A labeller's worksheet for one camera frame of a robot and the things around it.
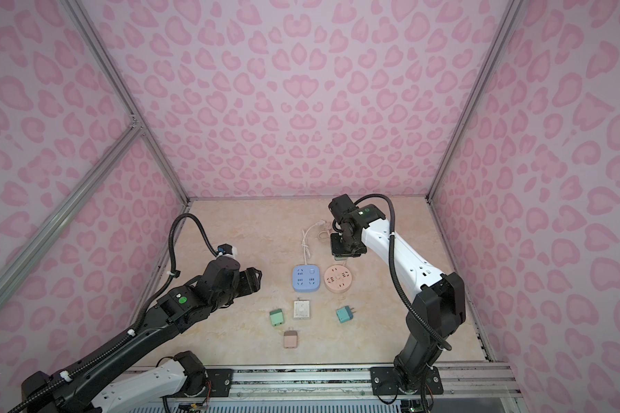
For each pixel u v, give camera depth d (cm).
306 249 100
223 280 56
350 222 57
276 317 84
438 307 43
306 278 92
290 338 80
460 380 75
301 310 84
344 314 84
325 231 106
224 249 68
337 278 92
